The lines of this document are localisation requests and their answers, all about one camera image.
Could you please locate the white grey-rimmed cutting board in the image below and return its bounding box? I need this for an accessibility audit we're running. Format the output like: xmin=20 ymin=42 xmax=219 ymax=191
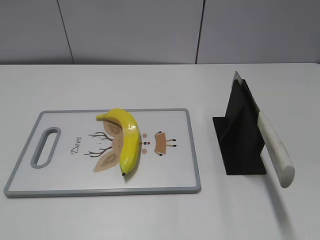
xmin=4 ymin=108 xmax=201 ymax=198

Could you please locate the white-handled kitchen knife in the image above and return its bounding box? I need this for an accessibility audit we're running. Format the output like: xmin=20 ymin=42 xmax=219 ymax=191
xmin=233 ymin=71 xmax=296 ymax=189

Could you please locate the black knife stand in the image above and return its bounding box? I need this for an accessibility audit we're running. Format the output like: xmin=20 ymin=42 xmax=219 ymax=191
xmin=212 ymin=77 xmax=267 ymax=175

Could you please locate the yellow plastic banana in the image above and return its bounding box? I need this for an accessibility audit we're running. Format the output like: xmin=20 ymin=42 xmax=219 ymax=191
xmin=95 ymin=108 xmax=141 ymax=176

